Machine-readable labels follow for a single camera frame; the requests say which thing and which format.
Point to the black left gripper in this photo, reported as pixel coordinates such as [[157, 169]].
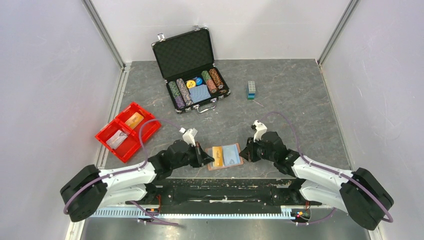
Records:
[[200, 155]]

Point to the right aluminium frame post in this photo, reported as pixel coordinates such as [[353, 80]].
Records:
[[349, 10]]

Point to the gold card in bin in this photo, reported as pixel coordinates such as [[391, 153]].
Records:
[[134, 120]]

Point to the green red chip stack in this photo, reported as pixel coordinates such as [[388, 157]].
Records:
[[209, 82]]

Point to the red bin near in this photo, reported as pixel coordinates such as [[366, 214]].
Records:
[[128, 148]]

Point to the pink grey chip stack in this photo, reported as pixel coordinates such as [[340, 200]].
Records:
[[184, 92]]

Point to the red bin far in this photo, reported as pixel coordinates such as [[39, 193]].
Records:
[[149, 129]]

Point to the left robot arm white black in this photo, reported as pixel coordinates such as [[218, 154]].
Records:
[[91, 188]]

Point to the grey blue toy brick stack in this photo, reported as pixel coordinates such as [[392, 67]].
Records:
[[251, 90]]

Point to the blue dealer chip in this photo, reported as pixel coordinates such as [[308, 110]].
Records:
[[198, 81]]

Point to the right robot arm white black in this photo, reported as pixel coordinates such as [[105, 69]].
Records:
[[357, 193]]

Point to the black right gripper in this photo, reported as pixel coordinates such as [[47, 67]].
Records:
[[248, 153]]

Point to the green purple chip stack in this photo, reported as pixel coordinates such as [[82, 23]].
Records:
[[175, 92]]

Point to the orange leather card holder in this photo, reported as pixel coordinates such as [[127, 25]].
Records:
[[230, 155]]

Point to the brown orange chip stack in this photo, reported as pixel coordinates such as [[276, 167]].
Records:
[[216, 78]]

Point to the red bin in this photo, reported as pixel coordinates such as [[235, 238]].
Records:
[[128, 148], [149, 129]]

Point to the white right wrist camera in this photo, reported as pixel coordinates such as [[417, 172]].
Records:
[[259, 130]]

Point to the black poker chip case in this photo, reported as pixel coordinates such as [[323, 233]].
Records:
[[185, 56]]

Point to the blue playing card deck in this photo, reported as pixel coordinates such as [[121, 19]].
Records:
[[199, 93]]

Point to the left aluminium frame post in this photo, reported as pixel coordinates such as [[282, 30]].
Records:
[[99, 24]]

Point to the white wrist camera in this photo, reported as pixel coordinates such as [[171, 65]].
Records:
[[259, 130], [188, 135]]

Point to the aluminium frame post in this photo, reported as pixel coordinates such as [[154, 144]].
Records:
[[349, 10], [99, 24]]

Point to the yellow dealer chip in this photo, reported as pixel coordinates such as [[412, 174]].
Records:
[[191, 84]]

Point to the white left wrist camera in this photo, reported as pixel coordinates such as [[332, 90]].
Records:
[[188, 135]]

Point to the white card in bin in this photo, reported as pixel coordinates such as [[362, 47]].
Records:
[[116, 139]]

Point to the gold credit card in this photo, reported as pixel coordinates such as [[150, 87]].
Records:
[[217, 154]]

